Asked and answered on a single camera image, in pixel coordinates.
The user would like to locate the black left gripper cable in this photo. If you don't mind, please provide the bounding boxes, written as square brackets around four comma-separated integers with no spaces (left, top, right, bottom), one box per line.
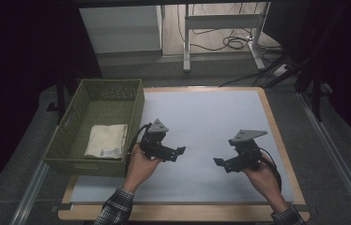
[126,123,152,176]

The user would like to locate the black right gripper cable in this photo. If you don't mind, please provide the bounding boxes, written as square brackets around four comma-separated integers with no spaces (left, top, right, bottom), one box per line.
[259,147,283,192]

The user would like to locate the cream printed cloth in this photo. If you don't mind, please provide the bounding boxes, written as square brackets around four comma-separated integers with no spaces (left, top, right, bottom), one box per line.
[84,124,129,160]

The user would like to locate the white cabinet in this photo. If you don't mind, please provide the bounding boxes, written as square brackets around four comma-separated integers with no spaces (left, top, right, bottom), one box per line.
[79,5,163,54]

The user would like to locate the black floor cable bundle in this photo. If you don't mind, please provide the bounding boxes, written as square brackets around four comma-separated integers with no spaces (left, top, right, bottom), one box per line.
[176,3,283,54]

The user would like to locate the black tripod stand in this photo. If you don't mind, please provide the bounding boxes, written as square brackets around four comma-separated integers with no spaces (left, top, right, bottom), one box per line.
[263,52,332,123]

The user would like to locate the dark metal stand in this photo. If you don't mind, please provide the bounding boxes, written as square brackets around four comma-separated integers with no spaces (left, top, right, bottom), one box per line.
[46,73,72,127]

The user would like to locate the dark curtain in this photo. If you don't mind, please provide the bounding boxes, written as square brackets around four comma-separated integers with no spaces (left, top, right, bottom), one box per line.
[262,0,351,154]
[0,0,103,207]

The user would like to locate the white power strip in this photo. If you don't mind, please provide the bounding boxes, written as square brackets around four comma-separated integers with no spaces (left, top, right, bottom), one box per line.
[271,63,291,78]

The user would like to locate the metal floor rail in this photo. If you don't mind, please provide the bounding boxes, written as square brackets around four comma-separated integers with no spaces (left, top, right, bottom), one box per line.
[298,91,351,225]
[8,115,71,225]

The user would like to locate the person's left hand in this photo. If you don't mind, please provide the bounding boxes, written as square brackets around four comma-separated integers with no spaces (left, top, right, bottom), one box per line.
[122,144,162,193]

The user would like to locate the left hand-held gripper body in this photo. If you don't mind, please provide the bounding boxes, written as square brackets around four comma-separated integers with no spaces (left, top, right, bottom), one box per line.
[139,118,170,160]

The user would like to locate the white desk frame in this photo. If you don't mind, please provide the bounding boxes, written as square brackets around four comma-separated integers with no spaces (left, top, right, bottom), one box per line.
[182,2,270,74]

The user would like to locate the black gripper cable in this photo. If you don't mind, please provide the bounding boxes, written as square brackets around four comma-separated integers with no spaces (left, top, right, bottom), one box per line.
[259,147,283,192]
[126,123,152,176]

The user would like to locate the person's right hand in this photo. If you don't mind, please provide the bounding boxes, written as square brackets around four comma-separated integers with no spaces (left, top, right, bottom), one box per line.
[242,156,286,209]

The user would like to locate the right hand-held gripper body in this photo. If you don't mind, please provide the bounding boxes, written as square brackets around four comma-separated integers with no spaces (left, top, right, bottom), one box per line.
[227,129,268,172]

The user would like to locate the green woven basket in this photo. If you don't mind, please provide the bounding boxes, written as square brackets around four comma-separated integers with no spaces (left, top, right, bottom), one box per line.
[42,78,145,178]

